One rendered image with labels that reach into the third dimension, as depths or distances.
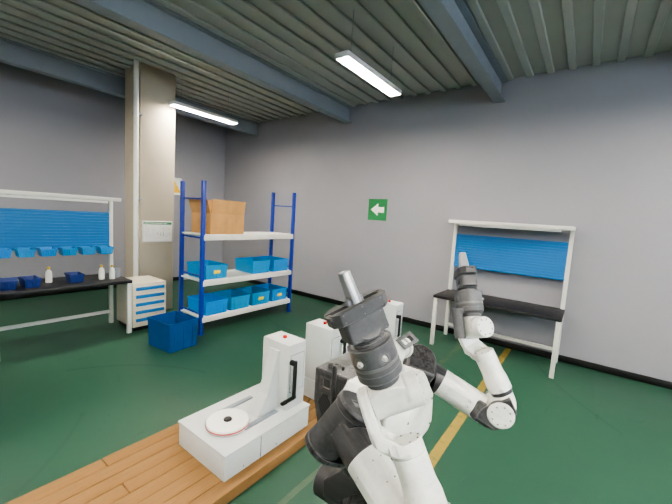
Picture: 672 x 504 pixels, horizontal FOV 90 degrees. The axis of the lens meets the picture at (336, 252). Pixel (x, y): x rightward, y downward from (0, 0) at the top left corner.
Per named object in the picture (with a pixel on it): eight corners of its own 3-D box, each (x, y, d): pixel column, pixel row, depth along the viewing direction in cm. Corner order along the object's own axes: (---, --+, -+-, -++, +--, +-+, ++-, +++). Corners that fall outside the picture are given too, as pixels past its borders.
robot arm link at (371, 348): (316, 313, 65) (338, 368, 66) (335, 322, 56) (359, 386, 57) (371, 286, 69) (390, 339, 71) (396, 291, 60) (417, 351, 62)
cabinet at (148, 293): (116, 323, 515) (116, 278, 508) (148, 316, 553) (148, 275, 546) (133, 332, 481) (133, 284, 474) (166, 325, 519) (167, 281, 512)
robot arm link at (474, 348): (482, 314, 111) (500, 354, 108) (464, 317, 119) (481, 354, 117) (467, 321, 108) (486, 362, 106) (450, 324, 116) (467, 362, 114)
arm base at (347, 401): (323, 479, 75) (296, 435, 82) (352, 467, 85) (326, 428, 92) (365, 430, 73) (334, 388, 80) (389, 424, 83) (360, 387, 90)
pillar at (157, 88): (125, 307, 595) (124, 68, 554) (157, 302, 640) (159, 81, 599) (139, 314, 562) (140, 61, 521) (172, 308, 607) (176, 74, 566)
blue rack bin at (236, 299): (211, 304, 556) (211, 292, 554) (230, 300, 587) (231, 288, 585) (230, 311, 527) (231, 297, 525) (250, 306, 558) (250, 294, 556)
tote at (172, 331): (146, 344, 444) (146, 316, 440) (175, 335, 479) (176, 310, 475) (169, 354, 418) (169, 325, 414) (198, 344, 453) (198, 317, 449)
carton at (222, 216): (185, 231, 511) (185, 197, 506) (223, 231, 571) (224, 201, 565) (207, 234, 482) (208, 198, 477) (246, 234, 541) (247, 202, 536)
